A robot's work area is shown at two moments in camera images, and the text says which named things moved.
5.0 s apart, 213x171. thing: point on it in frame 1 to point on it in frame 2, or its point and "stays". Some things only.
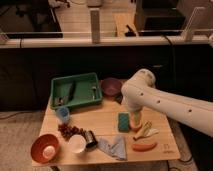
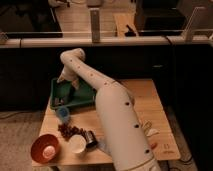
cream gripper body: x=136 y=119 to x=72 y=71
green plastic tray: x=74 y=90 stays
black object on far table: x=130 y=33 stays
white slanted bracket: x=186 y=35 stays
